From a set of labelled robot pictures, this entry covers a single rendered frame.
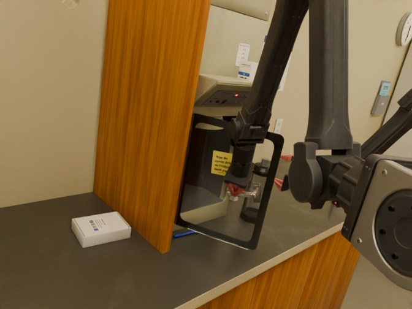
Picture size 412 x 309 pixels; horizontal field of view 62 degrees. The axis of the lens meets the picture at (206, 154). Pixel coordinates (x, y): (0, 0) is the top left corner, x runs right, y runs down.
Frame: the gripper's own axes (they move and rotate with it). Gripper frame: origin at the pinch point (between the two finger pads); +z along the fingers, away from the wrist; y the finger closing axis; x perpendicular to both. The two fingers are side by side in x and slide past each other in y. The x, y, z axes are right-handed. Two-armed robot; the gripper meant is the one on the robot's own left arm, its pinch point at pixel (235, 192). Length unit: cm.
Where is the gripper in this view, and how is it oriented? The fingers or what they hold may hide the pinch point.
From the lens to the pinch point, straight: 105.0
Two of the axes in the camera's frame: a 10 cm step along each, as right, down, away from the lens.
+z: -0.9, 7.4, 6.7
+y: -3.7, 6.0, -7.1
